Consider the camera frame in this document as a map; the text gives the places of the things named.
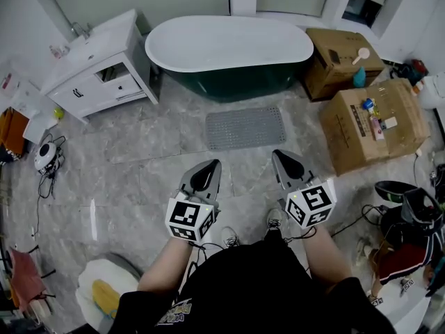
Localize teal plastic bottle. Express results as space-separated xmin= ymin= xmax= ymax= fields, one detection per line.
xmin=353 ymin=66 xmax=367 ymax=88

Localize hand-held gripper cable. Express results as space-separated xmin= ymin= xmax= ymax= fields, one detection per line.
xmin=283 ymin=225 xmax=318 ymax=274
xmin=187 ymin=240 xmax=227 ymax=281

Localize pink tube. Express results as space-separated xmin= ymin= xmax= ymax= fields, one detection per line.
xmin=369 ymin=115 xmax=385 ymax=142

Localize person's black clothing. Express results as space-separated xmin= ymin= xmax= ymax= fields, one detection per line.
xmin=118 ymin=230 xmax=398 ymax=334

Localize plain cardboard box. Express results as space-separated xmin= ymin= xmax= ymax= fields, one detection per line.
xmin=300 ymin=28 xmax=387 ymax=102

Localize person's shoe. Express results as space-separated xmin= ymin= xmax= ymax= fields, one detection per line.
xmin=266 ymin=207 xmax=290 ymax=237
xmin=220 ymin=226 xmax=241 ymax=248

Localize green and white bathtub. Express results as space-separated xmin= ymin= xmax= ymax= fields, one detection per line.
xmin=145 ymin=15 xmax=315 ymax=104

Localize white round stool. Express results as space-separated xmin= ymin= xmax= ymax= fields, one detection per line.
xmin=76 ymin=257 xmax=142 ymax=334

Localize person's right forearm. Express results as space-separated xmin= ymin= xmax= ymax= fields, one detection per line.
xmin=300 ymin=224 xmax=354 ymax=289

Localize yellow cloth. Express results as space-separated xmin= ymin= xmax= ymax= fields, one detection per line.
xmin=92 ymin=279 xmax=121 ymax=319

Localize right hand-held gripper cable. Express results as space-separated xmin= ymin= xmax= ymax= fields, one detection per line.
xmin=283 ymin=225 xmax=318 ymax=274

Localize person's left shoe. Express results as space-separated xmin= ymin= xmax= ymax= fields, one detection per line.
xmin=220 ymin=226 xmax=241 ymax=248

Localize white round device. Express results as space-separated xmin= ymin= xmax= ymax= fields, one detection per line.
xmin=33 ymin=142 xmax=58 ymax=172

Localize large taped cardboard box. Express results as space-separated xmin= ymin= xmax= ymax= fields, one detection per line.
xmin=319 ymin=78 xmax=432 ymax=177

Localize person's left forearm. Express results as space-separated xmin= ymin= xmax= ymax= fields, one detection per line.
xmin=137 ymin=237 xmax=194 ymax=292

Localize person's right shoe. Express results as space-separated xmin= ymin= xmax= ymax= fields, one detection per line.
xmin=266 ymin=207 xmax=290 ymax=237

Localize black device cables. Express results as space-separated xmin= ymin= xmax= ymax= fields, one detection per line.
xmin=33 ymin=134 xmax=67 ymax=238

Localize grey perforated bath mat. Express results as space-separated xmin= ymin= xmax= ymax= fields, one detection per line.
xmin=204 ymin=106 xmax=288 ymax=152

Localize white storage box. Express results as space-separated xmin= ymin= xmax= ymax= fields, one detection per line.
xmin=12 ymin=81 xmax=57 ymax=146

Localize white vanity cabinet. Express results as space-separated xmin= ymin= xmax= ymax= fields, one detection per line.
xmin=40 ymin=8 xmax=161 ymax=125

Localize chrome faucet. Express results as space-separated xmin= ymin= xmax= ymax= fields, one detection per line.
xmin=71 ymin=22 xmax=92 ymax=41

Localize red and black tool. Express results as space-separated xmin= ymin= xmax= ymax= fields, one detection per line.
xmin=410 ymin=59 xmax=429 ymax=77

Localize small pink bottle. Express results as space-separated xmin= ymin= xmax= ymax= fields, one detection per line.
xmin=48 ymin=45 xmax=71 ymax=60

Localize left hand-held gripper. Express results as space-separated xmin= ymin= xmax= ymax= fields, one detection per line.
xmin=165 ymin=159 xmax=223 ymax=243

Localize left hand-held gripper cable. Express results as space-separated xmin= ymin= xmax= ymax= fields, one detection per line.
xmin=187 ymin=240 xmax=227 ymax=281

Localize orange box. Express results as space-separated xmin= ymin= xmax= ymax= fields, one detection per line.
xmin=0 ymin=108 xmax=31 ymax=160

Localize red folding chair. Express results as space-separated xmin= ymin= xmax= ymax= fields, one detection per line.
xmin=8 ymin=246 xmax=57 ymax=315

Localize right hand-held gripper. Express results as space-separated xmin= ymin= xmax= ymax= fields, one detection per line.
xmin=272 ymin=150 xmax=338 ymax=229

